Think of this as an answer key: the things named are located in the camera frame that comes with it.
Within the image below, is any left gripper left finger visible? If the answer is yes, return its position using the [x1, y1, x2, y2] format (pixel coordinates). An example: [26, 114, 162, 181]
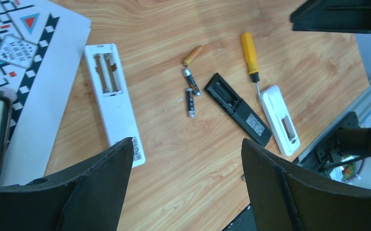
[0, 138, 134, 231]

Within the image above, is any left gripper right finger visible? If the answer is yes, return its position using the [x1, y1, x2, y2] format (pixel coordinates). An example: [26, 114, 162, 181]
[241, 139, 371, 231]

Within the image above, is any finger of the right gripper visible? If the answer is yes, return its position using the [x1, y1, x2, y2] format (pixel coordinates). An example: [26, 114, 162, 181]
[290, 0, 371, 34]

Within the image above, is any white remote with batteries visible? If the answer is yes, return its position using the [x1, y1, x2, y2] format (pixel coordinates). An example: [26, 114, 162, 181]
[260, 85, 301, 156]

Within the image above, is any yellow handled screwdriver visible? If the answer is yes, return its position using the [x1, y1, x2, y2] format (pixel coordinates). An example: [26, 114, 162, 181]
[241, 32, 262, 103]

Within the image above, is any white remote with QR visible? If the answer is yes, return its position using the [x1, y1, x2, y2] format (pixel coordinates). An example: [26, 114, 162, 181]
[84, 43, 146, 167]

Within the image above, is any black remote control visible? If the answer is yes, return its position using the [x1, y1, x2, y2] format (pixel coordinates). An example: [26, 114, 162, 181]
[205, 73, 272, 147]

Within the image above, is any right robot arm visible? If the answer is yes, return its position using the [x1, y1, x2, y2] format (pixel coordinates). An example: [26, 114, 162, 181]
[290, 0, 371, 176]

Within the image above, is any loose battery from QR remote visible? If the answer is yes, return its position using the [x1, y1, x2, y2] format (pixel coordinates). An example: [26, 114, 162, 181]
[182, 68, 201, 96]

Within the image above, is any orange battery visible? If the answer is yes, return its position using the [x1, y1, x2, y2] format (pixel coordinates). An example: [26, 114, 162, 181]
[182, 45, 204, 67]

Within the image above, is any patterned paper placemat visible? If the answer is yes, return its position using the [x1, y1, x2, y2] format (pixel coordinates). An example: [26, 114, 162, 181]
[0, 0, 91, 186]

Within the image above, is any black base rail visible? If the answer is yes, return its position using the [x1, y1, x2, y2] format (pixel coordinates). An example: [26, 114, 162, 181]
[223, 76, 371, 231]

